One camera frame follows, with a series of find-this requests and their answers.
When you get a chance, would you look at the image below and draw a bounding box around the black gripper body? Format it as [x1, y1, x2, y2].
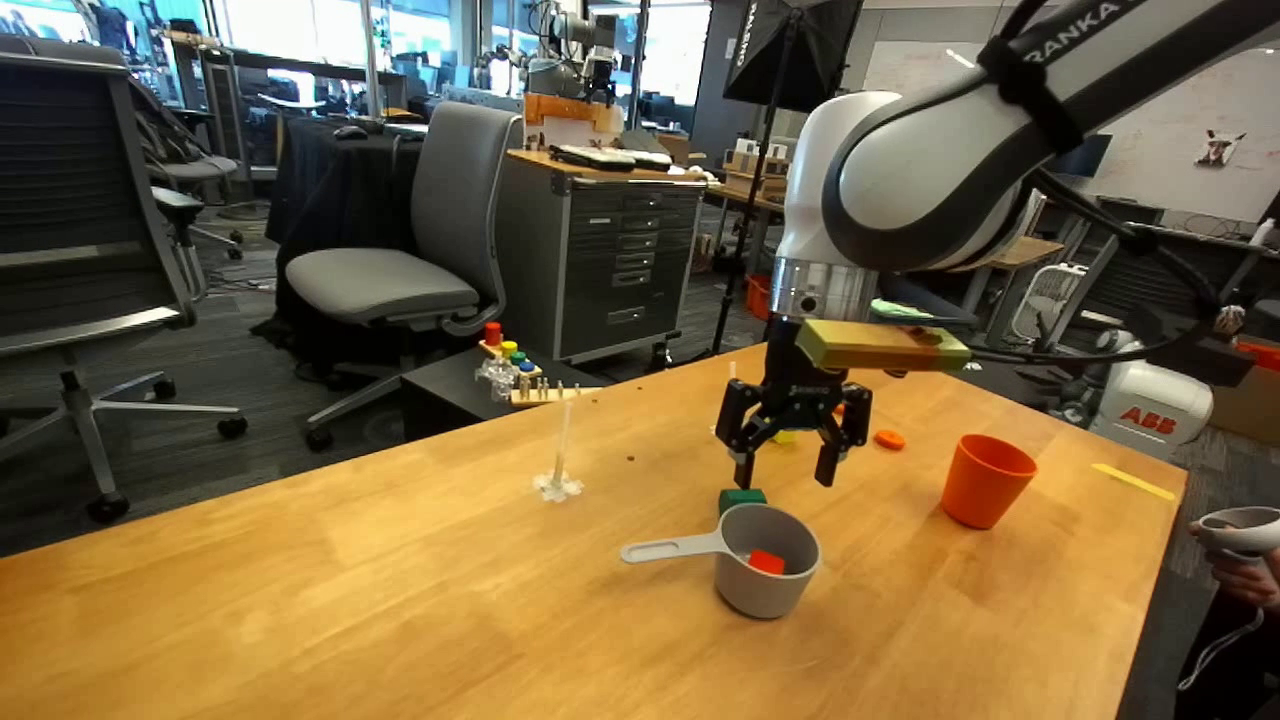
[722, 321, 872, 437]

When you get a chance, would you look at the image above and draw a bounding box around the yellow block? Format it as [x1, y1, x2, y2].
[769, 433, 801, 448]

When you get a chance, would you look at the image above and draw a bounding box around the grey measuring cup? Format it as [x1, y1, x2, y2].
[621, 503, 823, 619]

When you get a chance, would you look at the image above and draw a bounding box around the red block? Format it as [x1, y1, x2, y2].
[749, 550, 783, 577]

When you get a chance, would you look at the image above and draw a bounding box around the green block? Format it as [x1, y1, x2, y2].
[715, 486, 769, 512]

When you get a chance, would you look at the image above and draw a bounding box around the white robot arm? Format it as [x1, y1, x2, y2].
[715, 0, 1280, 481]

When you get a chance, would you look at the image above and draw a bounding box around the white ABB robot base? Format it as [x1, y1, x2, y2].
[1089, 328, 1211, 458]

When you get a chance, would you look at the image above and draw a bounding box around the orange plastic cup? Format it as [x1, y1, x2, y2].
[940, 437, 1036, 530]

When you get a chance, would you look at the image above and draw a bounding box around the operator hand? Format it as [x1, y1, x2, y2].
[1211, 550, 1280, 610]

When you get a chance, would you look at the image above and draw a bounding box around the orange disc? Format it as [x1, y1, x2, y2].
[872, 429, 907, 450]

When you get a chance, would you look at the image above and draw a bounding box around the white peg stand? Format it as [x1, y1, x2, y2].
[535, 401, 585, 503]

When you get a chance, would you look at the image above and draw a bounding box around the grey drawer cabinet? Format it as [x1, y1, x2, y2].
[498, 150, 706, 364]

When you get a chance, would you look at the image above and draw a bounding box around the colourful toy stacker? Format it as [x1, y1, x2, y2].
[476, 321, 588, 407]

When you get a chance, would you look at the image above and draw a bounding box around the black softbox light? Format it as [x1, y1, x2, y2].
[713, 0, 863, 346]

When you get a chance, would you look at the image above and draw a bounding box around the grey office chair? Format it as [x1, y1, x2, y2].
[283, 103, 519, 450]

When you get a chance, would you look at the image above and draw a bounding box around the white VR controller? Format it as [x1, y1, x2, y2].
[1192, 503, 1280, 559]

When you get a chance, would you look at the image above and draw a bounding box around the dark mesh office chair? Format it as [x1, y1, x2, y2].
[0, 43, 250, 525]

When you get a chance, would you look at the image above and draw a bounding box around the wrist camera with wooden mount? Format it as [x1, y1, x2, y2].
[796, 321, 974, 371]

